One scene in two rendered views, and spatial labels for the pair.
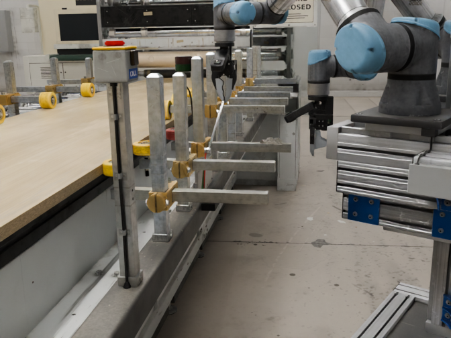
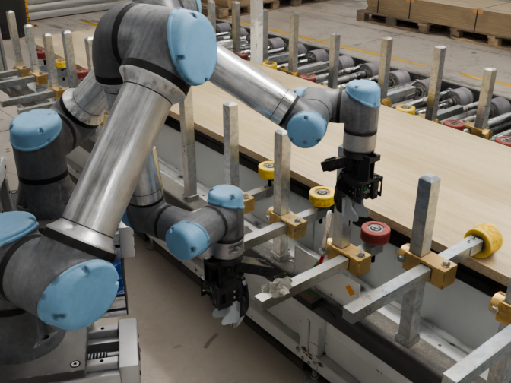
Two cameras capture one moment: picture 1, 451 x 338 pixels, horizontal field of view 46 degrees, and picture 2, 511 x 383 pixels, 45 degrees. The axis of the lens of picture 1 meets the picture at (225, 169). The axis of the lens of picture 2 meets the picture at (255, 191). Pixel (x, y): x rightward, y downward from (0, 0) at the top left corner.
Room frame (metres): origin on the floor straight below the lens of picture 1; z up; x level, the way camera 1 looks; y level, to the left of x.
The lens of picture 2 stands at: (2.61, -1.13, 1.75)
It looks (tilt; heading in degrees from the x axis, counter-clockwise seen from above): 27 degrees down; 132
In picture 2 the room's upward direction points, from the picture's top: straight up
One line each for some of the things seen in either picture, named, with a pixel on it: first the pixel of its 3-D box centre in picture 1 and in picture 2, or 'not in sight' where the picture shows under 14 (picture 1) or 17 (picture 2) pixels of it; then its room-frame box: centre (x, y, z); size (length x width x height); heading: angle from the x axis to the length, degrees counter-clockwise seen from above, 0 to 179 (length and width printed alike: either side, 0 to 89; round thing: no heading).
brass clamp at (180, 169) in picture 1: (184, 165); (286, 222); (1.62, 0.13, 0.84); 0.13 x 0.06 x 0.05; 170
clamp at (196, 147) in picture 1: (200, 147); (347, 254); (1.86, 0.09, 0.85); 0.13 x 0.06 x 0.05; 170
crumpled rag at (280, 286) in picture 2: (272, 139); (279, 284); (1.84, -0.17, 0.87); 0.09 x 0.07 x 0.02; 80
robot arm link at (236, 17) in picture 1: (242, 13); (315, 106); (1.85, -0.07, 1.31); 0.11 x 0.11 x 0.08; 28
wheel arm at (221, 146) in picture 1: (230, 147); (322, 272); (1.86, -0.02, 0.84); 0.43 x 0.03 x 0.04; 80
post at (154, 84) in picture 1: (159, 165); (231, 171); (1.35, 0.17, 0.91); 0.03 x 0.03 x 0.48; 80
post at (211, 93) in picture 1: (212, 113); (417, 265); (2.09, 0.05, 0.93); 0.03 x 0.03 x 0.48; 80
